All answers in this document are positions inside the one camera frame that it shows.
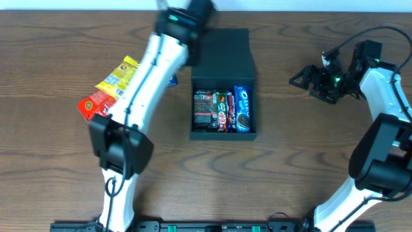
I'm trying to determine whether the blue Oreo cookie pack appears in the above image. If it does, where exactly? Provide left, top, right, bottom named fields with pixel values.
left=234, top=85, right=250, bottom=133

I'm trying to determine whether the blue Dairy Milk bar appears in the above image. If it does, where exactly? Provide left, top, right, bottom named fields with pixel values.
left=226, top=90, right=237, bottom=133

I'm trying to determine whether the red KitKat bar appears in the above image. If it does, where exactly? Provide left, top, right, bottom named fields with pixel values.
left=216, top=92, right=227, bottom=133

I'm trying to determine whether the black snack packet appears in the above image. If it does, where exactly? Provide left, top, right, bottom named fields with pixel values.
left=193, top=90, right=218, bottom=132

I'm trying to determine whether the blue Eclipse mint box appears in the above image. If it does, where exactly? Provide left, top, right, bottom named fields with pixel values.
left=166, top=75, right=178, bottom=88

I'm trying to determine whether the yellow snack packet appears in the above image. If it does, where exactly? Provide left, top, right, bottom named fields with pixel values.
left=95, top=55, right=140, bottom=99

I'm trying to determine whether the red snack packet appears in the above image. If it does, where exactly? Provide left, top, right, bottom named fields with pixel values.
left=77, top=90, right=117, bottom=122

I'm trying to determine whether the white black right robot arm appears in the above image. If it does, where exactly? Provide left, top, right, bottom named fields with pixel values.
left=289, top=40, right=411, bottom=231

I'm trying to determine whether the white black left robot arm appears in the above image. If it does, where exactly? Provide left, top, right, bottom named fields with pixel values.
left=89, top=0, right=214, bottom=231

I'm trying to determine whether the black open gift box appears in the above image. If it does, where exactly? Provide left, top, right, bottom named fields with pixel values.
left=189, top=28, right=258, bottom=141

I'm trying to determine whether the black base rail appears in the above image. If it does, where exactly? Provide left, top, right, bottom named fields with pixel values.
left=50, top=219, right=376, bottom=232

